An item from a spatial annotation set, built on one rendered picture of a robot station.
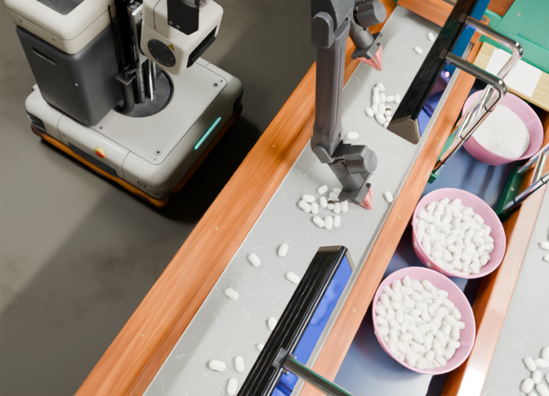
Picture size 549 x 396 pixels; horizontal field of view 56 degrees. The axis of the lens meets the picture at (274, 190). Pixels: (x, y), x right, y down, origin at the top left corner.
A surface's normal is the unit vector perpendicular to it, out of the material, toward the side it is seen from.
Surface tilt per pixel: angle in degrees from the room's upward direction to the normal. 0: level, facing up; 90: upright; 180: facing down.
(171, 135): 0
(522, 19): 90
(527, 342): 0
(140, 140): 0
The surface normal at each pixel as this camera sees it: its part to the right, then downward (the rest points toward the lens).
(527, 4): -0.48, 0.74
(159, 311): 0.15, -0.46
